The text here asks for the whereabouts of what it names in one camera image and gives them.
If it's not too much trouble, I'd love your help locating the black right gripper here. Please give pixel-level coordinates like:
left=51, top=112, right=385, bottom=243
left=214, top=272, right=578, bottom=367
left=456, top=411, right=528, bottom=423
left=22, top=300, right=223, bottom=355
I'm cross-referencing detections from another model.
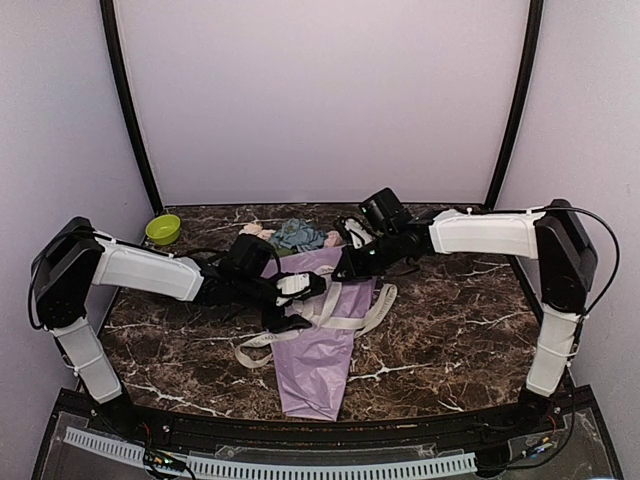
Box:
left=333, top=230, right=402, bottom=282

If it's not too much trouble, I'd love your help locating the white printed ribbon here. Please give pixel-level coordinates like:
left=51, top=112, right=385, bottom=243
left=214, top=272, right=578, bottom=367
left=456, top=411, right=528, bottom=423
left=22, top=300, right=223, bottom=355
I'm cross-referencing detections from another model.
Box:
left=234, top=265, right=398, bottom=369

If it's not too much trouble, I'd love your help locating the purple and pink wrapping paper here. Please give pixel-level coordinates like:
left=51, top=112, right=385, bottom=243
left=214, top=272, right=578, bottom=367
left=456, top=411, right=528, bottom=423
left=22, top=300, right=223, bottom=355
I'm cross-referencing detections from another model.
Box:
left=271, top=247, right=376, bottom=421

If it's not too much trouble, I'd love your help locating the blue fake flower stem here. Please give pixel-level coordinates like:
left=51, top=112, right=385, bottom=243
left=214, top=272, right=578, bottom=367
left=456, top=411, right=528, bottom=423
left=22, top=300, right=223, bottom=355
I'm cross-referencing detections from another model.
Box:
left=269, top=219, right=328, bottom=252

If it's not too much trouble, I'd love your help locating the white fake flower stem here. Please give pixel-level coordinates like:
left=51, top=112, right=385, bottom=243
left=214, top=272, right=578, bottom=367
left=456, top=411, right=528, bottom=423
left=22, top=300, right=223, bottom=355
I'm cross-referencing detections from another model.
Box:
left=239, top=222, right=275, bottom=241

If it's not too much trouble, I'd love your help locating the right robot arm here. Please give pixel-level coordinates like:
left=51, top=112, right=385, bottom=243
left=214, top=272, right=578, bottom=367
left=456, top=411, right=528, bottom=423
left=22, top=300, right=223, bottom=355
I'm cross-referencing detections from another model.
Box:
left=332, top=189, right=621, bottom=434

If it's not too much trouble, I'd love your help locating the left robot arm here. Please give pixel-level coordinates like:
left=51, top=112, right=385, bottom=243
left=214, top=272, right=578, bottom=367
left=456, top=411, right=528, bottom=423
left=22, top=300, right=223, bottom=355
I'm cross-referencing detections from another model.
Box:
left=27, top=217, right=326, bottom=436

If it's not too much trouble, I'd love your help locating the lime green bowl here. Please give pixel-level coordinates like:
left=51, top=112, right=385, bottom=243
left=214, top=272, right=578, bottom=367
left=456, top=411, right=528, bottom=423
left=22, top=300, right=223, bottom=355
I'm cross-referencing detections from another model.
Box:
left=145, top=214, right=181, bottom=246

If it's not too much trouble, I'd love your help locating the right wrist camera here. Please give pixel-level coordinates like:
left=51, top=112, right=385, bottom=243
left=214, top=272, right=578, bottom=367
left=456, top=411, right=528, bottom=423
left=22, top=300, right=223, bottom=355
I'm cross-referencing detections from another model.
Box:
left=334, top=187, right=412, bottom=249

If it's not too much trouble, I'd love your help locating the grey cable duct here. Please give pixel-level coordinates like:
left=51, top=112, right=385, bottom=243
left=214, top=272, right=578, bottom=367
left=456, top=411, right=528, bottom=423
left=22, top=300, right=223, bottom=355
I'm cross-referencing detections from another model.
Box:
left=62, top=427, right=477, bottom=479

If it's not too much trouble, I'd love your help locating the black front rail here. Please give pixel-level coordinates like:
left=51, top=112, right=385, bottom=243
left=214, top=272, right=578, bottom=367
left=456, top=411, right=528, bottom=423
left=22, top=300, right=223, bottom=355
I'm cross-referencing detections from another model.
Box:
left=54, top=384, right=594, bottom=454

